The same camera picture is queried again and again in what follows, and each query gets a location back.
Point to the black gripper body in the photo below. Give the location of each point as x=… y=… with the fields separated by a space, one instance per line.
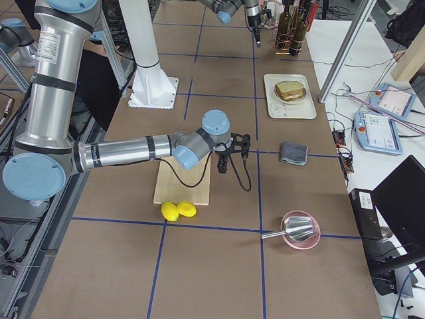
x=254 y=18
x=222 y=155

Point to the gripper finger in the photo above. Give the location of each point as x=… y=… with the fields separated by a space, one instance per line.
x=257 y=37
x=222 y=166

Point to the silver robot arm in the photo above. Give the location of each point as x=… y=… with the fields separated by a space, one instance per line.
x=44 y=157
x=225 y=10

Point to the cream bear tray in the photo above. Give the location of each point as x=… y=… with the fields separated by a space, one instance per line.
x=279 y=109

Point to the white cup rack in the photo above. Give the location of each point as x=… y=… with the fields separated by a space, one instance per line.
x=276 y=8

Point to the green wine bottle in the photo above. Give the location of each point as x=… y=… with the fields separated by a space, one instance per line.
x=285 y=20
x=301 y=30

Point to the wooden cutting board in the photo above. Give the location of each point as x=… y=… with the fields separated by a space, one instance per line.
x=169 y=189

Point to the yellow lemon right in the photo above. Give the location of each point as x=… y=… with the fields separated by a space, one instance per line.
x=186 y=209

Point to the yellow lemon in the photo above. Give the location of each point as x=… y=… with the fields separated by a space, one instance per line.
x=170 y=211
x=186 y=209

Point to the grey folded cloth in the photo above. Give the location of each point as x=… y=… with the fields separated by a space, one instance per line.
x=293 y=153

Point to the yellow lemon left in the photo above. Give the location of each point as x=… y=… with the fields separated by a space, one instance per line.
x=170 y=211

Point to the bread slice with egg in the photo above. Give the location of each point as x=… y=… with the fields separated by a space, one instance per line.
x=292 y=97

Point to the metal scoop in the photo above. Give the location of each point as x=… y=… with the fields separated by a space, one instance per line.
x=296 y=229

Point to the pink bowl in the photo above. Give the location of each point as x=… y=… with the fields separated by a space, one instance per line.
x=303 y=245

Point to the orange black adapter box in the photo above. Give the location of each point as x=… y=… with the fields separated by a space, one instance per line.
x=339 y=137

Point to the standing person in black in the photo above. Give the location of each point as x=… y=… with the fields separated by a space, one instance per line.
x=97 y=85

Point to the black computer box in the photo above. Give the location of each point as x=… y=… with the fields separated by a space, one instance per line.
x=365 y=214

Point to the near blue teach pendant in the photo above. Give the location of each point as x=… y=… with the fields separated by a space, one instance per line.
x=377 y=133

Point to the blue teach pendant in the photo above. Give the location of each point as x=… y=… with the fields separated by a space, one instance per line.
x=377 y=133
x=393 y=99

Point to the far blue teach pendant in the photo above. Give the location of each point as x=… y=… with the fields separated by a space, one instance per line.
x=393 y=99

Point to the black monitor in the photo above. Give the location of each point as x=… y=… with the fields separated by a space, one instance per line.
x=400 y=200

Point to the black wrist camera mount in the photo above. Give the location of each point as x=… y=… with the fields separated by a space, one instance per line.
x=240 y=144

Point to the copper wire bottle rack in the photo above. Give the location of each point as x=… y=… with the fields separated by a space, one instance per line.
x=290 y=37

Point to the aluminium frame post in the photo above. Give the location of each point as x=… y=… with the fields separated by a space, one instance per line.
x=360 y=18

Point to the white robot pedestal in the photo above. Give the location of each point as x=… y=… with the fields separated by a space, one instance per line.
x=151 y=87

